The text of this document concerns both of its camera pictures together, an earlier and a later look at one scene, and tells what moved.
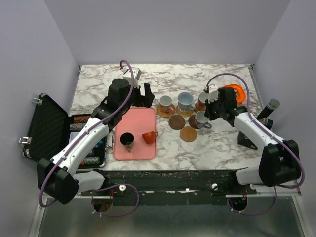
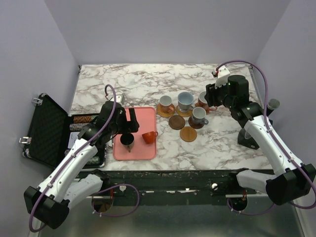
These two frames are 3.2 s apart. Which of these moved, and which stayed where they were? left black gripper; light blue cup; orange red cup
Moved: left black gripper
Stayed: orange red cup; light blue cup
